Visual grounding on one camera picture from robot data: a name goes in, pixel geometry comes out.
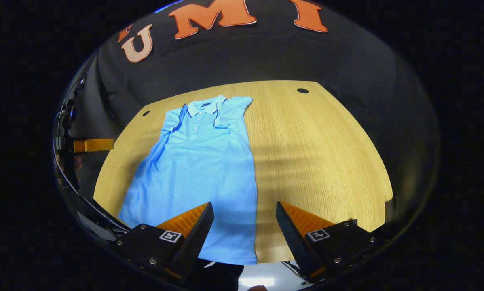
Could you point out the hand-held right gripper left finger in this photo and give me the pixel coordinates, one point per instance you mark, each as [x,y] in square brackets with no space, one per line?
[193,242]

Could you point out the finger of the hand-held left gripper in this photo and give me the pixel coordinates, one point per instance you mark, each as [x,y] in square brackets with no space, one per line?
[94,145]

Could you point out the dark cloth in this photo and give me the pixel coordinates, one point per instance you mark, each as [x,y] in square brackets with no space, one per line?
[217,277]

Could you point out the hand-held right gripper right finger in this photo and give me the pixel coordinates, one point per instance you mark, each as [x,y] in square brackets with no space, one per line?
[294,242]

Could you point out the light blue T-shirt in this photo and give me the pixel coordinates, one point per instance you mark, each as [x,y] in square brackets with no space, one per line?
[201,169]

